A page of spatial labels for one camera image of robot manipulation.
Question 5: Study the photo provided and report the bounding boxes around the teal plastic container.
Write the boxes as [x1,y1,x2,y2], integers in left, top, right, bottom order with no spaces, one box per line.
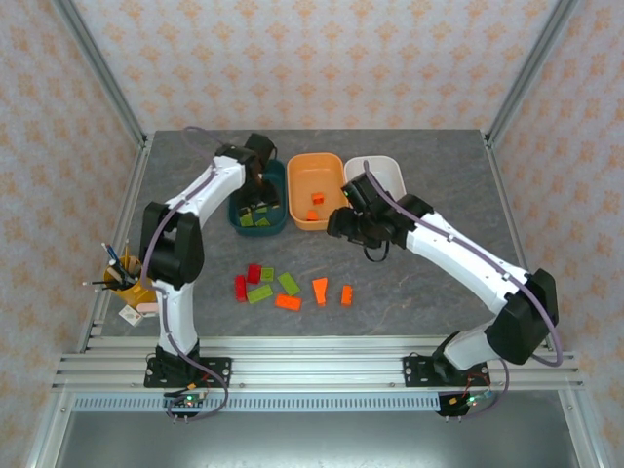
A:
[227,158,289,238]

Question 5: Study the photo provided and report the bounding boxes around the orange plastic container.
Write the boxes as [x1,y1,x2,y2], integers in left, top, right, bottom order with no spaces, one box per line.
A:
[286,152,345,232]

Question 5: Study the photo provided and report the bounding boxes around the white plastic container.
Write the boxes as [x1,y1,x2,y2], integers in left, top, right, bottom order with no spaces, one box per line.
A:
[343,154,405,197]

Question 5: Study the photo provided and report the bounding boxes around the blue white pen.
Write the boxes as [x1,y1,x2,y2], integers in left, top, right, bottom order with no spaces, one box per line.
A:
[100,242,129,279]

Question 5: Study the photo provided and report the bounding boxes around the yellow pencil cup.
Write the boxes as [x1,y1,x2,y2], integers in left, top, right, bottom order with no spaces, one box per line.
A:
[107,256,148,304]

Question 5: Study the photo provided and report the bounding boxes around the right circuit board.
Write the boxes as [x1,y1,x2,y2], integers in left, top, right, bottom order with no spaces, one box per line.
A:
[438,391,494,421]

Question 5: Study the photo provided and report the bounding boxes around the circuit board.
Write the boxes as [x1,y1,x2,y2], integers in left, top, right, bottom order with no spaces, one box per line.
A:
[163,392,209,421]
[438,391,494,421]

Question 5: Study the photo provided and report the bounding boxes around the grey metal panel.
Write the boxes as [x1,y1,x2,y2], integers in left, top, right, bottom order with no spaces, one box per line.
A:
[23,409,604,468]

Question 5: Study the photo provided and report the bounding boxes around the left circuit board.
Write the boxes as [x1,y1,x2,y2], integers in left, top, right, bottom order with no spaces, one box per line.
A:
[163,392,209,421]

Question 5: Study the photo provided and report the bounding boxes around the thin black right gripper cable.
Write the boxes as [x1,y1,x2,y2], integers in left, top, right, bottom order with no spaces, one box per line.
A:
[363,241,391,265]

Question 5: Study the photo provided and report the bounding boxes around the aluminium table side rail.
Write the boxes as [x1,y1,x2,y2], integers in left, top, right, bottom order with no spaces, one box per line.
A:
[77,131,155,355]
[482,131,557,350]

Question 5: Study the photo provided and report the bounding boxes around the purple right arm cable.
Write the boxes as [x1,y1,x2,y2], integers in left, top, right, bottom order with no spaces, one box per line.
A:
[363,160,565,420]

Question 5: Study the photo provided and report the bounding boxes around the aluminium mounting rail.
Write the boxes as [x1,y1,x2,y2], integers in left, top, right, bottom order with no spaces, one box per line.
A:
[51,334,584,391]

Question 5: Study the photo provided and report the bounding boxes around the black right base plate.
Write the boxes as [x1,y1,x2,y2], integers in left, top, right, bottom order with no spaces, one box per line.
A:
[402,355,488,390]

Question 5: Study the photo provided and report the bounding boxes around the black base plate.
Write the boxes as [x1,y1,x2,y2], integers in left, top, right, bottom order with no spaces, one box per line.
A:
[143,357,233,389]
[402,355,488,390]

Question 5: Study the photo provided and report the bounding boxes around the slotted grey cable tray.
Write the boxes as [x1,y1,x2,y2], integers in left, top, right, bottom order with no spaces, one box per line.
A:
[72,393,443,413]

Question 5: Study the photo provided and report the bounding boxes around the aluminium frame post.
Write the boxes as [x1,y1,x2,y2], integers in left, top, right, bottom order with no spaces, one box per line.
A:
[51,0,150,150]
[485,0,581,150]

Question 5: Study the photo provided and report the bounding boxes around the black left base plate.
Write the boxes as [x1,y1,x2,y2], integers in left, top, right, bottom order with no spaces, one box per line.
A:
[143,357,233,389]

